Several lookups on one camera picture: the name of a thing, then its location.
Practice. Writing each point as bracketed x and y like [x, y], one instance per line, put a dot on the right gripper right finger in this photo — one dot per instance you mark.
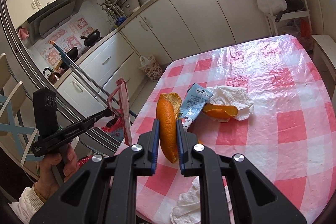
[185, 141]

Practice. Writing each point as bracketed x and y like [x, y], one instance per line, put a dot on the white base cabinets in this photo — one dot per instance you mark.
[170, 30]

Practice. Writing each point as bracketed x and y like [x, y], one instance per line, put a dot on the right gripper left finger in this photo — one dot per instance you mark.
[147, 163]

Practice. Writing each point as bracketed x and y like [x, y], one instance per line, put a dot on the white wooden stool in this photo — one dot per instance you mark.
[325, 47]

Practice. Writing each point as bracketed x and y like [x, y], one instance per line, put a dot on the floral waste basket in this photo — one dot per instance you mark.
[151, 68]

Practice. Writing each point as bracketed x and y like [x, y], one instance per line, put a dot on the small orange peel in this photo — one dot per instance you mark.
[220, 111]

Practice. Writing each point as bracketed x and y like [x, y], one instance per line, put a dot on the blue white chair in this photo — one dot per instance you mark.
[16, 139]

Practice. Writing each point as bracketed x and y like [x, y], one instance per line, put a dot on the copper kettle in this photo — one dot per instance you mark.
[52, 75]

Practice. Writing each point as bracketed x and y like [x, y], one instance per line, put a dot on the black wok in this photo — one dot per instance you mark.
[93, 37]

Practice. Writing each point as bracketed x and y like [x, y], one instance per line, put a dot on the black range hood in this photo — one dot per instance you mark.
[49, 18]

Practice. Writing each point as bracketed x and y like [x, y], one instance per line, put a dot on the person's left hand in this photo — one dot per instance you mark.
[47, 184]

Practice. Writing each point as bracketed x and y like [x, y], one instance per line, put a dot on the pink checkered plastic tablecloth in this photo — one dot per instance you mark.
[289, 137]

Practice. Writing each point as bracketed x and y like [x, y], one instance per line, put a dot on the red plastic bag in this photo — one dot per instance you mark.
[118, 125]

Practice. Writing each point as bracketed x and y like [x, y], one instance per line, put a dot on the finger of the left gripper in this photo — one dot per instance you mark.
[99, 119]

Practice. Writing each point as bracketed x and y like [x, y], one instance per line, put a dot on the white tissue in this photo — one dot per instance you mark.
[188, 208]
[230, 95]

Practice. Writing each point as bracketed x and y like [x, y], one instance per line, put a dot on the blue milk carton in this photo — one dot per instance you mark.
[195, 100]

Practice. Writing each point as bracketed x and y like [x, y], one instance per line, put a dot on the large orange peel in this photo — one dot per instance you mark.
[167, 112]

